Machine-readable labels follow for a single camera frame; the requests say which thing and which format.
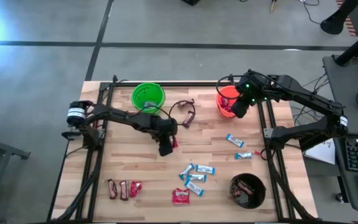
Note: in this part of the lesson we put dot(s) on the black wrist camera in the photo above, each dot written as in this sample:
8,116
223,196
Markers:
239,109
165,147

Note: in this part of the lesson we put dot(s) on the black stand foot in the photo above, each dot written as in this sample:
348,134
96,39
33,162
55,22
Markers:
334,23

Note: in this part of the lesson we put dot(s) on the grey keyboard desk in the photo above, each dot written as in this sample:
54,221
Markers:
350,193

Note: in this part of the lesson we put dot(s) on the green plastic bucket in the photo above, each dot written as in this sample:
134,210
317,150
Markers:
141,93

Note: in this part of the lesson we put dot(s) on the orange jack-o'-lantern bucket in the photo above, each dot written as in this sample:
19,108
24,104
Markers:
224,93

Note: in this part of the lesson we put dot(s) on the grey side desk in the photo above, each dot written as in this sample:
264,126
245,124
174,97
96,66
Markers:
343,74

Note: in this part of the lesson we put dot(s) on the black stand pole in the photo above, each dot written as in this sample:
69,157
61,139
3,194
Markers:
357,46

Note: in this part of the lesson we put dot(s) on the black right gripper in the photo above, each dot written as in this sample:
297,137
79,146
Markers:
253,88

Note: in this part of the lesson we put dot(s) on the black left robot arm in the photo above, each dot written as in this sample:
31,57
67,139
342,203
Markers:
117,116

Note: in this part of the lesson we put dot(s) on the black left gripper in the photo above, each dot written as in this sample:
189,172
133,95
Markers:
166,127

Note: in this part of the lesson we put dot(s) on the black plastic bucket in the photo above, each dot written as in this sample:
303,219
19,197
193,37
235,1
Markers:
250,202

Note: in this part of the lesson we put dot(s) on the red Skittles candy bag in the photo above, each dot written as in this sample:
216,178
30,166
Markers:
175,142
135,189
226,104
181,196

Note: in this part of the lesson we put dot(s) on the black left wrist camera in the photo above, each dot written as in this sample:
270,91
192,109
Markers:
165,147

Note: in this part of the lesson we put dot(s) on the white paper sheet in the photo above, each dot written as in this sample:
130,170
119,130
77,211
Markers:
322,154

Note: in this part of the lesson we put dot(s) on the black aluminium table frame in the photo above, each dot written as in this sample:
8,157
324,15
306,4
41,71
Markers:
172,83

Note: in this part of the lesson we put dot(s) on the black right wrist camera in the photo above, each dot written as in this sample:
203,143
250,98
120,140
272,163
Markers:
239,109

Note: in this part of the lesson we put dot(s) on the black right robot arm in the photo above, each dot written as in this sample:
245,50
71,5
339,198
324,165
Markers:
306,99

